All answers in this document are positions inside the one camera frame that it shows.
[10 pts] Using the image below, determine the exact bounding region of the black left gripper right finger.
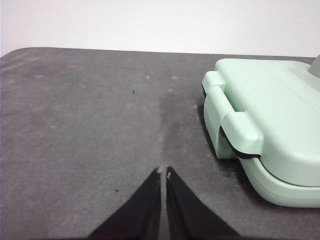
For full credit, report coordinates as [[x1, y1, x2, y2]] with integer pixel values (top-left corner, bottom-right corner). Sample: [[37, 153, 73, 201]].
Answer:
[[164, 166, 241, 240]]

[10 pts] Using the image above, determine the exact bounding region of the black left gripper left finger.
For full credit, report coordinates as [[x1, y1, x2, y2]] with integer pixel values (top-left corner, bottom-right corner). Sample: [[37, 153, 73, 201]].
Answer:
[[87, 166, 162, 240]]

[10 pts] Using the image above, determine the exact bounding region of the mint green breakfast machine base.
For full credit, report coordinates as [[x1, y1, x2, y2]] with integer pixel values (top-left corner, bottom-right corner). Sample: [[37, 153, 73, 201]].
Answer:
[[203, 92, 320, 209]]

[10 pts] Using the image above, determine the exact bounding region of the mint green griddle cover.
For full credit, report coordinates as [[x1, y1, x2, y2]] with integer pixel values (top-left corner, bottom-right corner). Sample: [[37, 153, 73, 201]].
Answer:
[[201, 57, 320, 187]]

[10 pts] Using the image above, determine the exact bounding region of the chrome cover handle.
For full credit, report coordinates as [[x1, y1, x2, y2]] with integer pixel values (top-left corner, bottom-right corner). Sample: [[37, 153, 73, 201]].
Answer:
[[309, 54, 320, 76]]

